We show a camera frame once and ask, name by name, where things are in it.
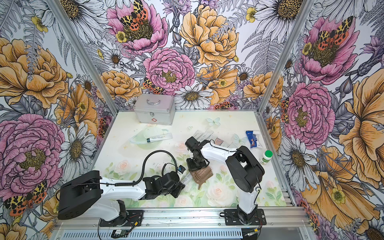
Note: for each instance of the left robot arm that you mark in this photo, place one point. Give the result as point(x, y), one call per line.
point(92, 196)

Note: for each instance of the purple cap toothpaste tube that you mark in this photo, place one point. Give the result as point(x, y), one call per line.
point(186, 179)
point(207, 134)

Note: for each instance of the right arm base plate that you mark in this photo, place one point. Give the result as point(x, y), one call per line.
point(236, 217)

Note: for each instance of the green cap white bottle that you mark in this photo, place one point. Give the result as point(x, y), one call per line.
point(266, 157)

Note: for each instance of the dark green cap toothpaste tube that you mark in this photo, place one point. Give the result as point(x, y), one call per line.
point(160, 138)

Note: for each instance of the blue bandage packet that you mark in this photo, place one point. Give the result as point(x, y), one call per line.
point(253, 137)

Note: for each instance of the metallic pink toothpaste tube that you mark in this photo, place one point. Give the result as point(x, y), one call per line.
point(219, 141)

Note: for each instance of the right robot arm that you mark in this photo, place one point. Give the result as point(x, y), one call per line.
point(245, 170)

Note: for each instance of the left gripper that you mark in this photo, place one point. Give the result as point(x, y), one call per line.
point(178, 187)

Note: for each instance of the aluminium front rail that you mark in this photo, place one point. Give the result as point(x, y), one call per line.
point(275, 223)

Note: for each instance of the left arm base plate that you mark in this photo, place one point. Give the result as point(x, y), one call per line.
point(132, 218)

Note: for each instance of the silver metal first-aid case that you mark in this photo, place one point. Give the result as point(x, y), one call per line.
point(155, 109)

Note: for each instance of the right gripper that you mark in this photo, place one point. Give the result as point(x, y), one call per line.
point(191, 167)

